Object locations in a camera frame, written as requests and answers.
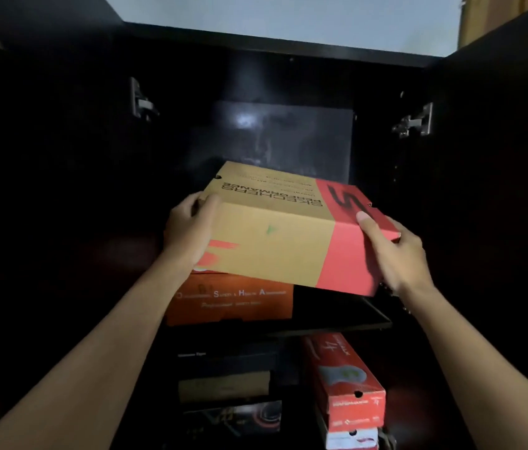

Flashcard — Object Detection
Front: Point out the dark wooden cabinet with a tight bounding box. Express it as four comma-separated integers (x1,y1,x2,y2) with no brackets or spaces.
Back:
104,21,443,450

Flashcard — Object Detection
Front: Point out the black patterned shoe box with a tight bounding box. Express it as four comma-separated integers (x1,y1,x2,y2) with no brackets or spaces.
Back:
182,400,283,439

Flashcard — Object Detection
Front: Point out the orange Dr Osha box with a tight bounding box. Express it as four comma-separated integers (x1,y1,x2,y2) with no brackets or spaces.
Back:
165,271,295,328

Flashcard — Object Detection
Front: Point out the person's left hand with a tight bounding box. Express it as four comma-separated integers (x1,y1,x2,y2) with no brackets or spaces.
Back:
163,191,223,273

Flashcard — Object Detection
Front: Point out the person's left forearm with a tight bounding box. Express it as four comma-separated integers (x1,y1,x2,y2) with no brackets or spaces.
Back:
0,250,197,450

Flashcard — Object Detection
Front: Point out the brown wooden room door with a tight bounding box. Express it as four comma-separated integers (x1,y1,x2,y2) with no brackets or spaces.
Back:
458,0,528,48

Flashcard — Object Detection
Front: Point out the white Skechers Arch box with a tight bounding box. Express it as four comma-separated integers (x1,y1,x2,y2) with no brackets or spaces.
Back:
315,407,380,450

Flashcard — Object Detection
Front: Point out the black Onitsuka Tiger box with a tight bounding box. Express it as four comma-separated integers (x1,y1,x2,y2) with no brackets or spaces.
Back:
172,344,279,376

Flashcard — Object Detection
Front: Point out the tan and red Skechers box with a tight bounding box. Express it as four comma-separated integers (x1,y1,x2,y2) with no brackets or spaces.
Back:
193,160,401,298

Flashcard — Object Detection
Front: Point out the orange-red shoe box sneaker print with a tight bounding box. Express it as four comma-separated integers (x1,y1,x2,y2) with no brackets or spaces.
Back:
302,333,386,429

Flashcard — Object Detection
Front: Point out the tan cardboard shoe box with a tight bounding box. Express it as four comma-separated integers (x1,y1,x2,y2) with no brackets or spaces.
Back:
178,369,272,404

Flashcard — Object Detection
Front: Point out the dark wooden cabinet door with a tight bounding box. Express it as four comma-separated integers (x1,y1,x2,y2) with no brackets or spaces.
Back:
432,0,528,450
0,0,129,450

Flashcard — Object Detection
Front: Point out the person's right forearm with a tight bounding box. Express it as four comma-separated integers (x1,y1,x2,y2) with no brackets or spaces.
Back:
402,283,528,450

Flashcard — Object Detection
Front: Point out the person's right hand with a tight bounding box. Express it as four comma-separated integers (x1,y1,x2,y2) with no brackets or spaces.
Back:
356,211,436,301

